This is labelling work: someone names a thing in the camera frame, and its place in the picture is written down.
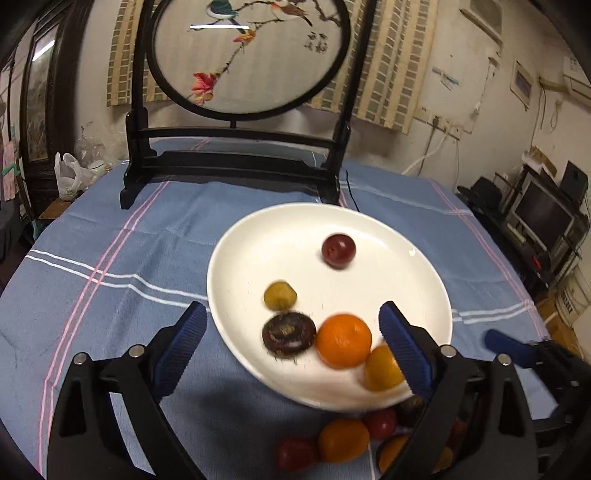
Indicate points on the clear plastic bag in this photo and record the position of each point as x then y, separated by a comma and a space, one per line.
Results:
94, 150

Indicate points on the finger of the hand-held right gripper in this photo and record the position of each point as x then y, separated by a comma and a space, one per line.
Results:
503, 344

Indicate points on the small orange tomato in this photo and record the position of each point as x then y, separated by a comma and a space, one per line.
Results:
344, 441

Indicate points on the computer monitor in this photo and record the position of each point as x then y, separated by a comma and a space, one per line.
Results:
542, 214

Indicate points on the black speaker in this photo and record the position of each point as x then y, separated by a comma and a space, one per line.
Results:
575, 180

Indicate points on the round embroidered screen, black stand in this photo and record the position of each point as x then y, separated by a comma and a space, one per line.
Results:
244, 60

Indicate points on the dark red plum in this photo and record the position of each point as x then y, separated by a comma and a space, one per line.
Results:
338, 250

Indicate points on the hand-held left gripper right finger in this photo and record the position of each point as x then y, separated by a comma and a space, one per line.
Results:
406, 350

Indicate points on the blue striped tablecloth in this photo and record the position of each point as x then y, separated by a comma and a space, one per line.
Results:
138, 277

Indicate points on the white air conditioner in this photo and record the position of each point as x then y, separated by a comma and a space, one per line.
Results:
577, 78

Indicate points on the cardboard box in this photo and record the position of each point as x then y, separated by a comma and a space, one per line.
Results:
540, 159

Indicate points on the beige checked window blind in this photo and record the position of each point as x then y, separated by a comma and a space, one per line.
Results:
392, 69

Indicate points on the large yellow-orange tomato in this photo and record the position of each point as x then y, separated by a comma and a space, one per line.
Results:
381, 369

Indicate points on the dark wooden cabinet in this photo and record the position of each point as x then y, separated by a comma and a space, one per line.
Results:
51, 92

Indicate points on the large orange mandarin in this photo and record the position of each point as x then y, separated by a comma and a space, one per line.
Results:
344, 340

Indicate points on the white round plate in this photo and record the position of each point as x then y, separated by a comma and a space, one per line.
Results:
369, 286

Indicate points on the small green fruit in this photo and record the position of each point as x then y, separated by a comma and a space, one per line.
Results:
280, 296

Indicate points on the dark brown water chestnut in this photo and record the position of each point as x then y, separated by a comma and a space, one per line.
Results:
410, 410

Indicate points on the dark brown doughnut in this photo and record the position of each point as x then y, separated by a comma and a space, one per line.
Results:
288, 333

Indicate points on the black hat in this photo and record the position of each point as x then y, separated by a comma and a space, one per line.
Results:
480, 191

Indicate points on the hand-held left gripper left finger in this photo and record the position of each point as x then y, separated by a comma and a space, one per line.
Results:
182, 344

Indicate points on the pink paper sheet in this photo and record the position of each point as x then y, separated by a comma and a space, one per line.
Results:
9, 170

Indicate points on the white bucket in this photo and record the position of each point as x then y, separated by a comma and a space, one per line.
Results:
570, 300

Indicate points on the white plastic bag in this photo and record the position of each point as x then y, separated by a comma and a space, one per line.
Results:
69, 177

